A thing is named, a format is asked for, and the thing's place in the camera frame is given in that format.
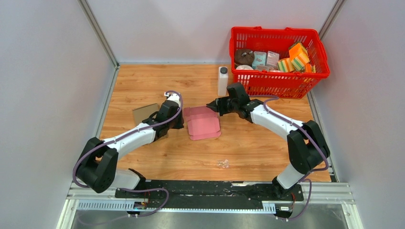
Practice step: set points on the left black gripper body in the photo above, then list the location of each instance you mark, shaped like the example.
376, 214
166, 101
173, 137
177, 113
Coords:
177, 123

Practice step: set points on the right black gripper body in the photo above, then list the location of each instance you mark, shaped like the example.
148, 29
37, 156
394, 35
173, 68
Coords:
225, 106

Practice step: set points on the pink paper box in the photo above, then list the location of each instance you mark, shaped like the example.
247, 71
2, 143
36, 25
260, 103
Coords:
202, 122

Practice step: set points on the brown cardboard box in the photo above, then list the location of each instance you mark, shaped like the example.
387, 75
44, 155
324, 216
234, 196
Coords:
142, 113

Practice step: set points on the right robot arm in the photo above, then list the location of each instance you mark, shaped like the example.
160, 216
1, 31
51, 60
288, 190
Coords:
307, 147

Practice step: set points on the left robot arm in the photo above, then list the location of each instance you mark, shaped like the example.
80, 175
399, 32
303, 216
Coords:
97, 166

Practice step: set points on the teal small box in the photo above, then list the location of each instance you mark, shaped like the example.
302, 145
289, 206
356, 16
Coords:
259, 59

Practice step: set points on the grey pink small box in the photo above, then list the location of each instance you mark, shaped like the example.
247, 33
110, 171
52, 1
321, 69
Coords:
272, 59

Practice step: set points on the white bottle black cap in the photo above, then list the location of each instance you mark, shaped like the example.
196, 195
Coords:
222, 81

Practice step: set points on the white round lid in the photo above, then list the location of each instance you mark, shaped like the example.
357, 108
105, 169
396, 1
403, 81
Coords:
244, 67

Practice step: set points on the brown round item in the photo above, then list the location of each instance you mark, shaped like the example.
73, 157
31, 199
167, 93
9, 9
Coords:
244, 57

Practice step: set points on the red plastic basket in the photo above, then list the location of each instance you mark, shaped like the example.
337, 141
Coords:
285, 85

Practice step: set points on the small clear screw bag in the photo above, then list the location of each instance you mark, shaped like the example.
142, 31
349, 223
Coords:
223, 163

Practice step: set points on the striped sponge pack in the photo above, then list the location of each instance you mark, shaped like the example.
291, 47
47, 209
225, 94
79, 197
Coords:
285, 65

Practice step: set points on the orange green sponge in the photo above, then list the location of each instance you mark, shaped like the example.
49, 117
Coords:
298, 56

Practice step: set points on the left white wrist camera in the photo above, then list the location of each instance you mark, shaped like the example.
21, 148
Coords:
172, 96

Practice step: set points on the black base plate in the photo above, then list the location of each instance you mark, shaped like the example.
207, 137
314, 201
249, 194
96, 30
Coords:
202, 194

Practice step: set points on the aluminium frame rail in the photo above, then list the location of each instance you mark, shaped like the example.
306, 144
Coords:
308, 194

